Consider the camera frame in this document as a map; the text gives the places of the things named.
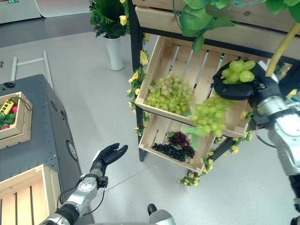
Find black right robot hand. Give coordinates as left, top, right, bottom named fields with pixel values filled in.
left=212, top=60, right=279, bottom=101

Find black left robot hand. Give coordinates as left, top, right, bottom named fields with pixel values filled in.
left=90, top=143, right=129, bottom=176

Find green grape bunch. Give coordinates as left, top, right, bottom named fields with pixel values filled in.
left=190, top=60, right=256, bottom=137

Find wooden crate with green grapes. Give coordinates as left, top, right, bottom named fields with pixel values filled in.
left=135, top=35, right=270, bottom=138

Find yellow banana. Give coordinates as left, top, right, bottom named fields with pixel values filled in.
left=265, top=22, right=300, bottom=77

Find black grape bunch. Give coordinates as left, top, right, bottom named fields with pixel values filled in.
left=151, top=142, right=195, bottom=162

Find wooden crate with dark grapes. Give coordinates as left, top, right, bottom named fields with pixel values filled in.
left=138, top=113, right=217, bottom=174

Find dark grey cabinet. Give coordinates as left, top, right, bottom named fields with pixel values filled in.
left=0, top=74, right=83, bottom=200

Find pile of green grapes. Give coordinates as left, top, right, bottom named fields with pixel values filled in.
left=146, top=73, right=195, bottom=115

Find dark red grape bunch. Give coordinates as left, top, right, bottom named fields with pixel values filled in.
left=167, top=131, right=189, bottom=148

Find wooden top shelf crate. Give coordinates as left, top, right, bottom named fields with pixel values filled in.
left=131, top=0, right=300, bottom=36

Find silver robot torso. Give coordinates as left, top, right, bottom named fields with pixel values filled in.
left=147, top=203, right=176, bottom=225

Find green vine leaves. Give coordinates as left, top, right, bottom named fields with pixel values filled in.
left=172, top=0, right=300, bottom=54

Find yellow flower garland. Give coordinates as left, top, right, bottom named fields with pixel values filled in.
left=119, top=0, right=256, bottom=188

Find large empty wooden crate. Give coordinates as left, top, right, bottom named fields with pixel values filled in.
left=0, top=164, right=62, bottom=225

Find small wooden crate with items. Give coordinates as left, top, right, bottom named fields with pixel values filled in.
left=0, top=91, right=33, bottom=150

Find white cylindrical vase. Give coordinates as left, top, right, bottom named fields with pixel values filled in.
left=104, top=35, right=125, bottom=71

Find yellow toy car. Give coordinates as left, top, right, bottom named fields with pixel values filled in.
left=0, top=99, right=14, bottom=115

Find green fern plant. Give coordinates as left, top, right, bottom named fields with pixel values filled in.
left=89, top=0, right=130, bottom=39

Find white counter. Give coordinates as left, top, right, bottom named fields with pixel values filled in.
left=0, top=0, right=94, bottom=24

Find black metal shelf frame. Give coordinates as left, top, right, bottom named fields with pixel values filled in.
left=127, top=0, right=300, bottom=162

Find white metal rack frame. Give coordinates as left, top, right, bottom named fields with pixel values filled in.
left=10, top=50, right=55, bottom=92

